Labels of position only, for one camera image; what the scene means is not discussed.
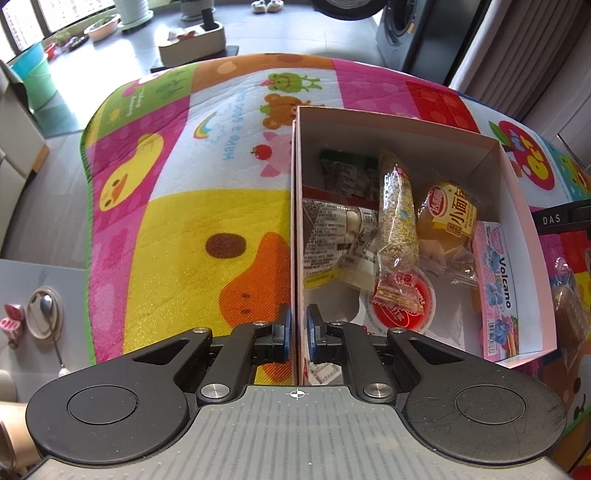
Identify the colourful cartoon play mat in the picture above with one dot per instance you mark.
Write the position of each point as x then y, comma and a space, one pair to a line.
190, 177

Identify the purple orchid in pot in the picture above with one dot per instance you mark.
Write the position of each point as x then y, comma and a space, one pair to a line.
191, 9

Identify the green pink snack packet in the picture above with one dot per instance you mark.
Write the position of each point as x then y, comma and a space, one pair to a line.
350, 174

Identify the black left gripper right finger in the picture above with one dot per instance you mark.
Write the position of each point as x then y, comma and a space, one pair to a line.
453, 402

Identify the metal spoon on dish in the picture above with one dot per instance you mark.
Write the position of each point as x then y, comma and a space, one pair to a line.
44, 321

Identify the white slippers pair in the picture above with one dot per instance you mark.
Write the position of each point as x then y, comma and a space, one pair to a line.
266, 6

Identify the grey washing machine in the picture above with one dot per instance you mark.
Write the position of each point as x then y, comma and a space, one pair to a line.
428, 39

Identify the round black washer door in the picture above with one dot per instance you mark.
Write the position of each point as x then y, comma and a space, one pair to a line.
349, 10

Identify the white label snack bag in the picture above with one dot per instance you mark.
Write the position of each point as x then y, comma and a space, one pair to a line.
340, 243

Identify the yellow small bread packet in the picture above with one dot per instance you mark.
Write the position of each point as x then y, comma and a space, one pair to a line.
446, 222

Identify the pink Volcano snack box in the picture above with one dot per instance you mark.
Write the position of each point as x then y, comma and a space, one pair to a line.
500, 334

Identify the long sesame snack bar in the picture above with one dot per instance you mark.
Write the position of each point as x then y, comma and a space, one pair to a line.
398, 245

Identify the shallow white planter bowl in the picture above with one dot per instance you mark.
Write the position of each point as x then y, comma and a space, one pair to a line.
103, 28

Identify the bread bun in wrapper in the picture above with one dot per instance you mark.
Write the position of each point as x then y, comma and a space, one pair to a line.
572, 319

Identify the red round lid cup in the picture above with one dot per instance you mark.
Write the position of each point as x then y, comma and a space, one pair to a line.
380, 317

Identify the teal plastic bucket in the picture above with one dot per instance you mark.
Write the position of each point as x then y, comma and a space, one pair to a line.
32, 67

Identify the grey curtain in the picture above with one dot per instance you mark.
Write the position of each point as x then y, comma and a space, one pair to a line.
517, 51

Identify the white ribbed plant pot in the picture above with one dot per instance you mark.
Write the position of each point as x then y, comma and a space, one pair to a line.
132, 13

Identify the white pink cardboard box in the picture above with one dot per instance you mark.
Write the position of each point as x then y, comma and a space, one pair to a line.
476, 162

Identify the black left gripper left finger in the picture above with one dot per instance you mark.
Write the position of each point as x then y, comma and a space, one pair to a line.
133, 406

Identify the cream tissue box organiser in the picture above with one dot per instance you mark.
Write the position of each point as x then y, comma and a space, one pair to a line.
185, 45

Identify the beige cabinet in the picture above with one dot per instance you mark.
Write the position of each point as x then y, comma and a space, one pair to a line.
23, 148

